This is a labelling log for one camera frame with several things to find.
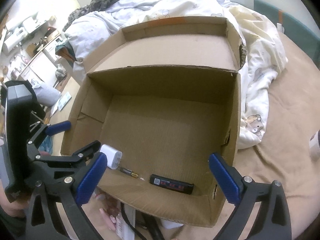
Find dark patterned blanket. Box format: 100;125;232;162
62;0;119;32

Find brown lid white jar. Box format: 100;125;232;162
309;131;320;161

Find person left hand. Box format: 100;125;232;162
0;183;29;218

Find pink oval case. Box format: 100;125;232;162
99;208;117;231

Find white rectangular box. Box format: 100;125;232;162
116;204;136;240

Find clear bubble plastic bag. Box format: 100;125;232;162
94;187;121;218

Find white wall charger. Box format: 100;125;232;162
100;144;123;170

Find beige bed sheet mattress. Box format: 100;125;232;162
49;32;320;240

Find white earbuds case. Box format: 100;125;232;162
160;219;184;229

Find teal orange pillow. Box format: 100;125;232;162
55;40;76;63

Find green headboard cushion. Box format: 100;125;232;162
254;0;319;68

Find open cardboard box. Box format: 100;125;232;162
60;16;249;228

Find black lithium battery pack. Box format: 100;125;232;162
149;174;194;194

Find white washing machine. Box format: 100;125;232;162
43;35;65;63

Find white cream duvet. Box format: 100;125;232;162
65;0;287;149

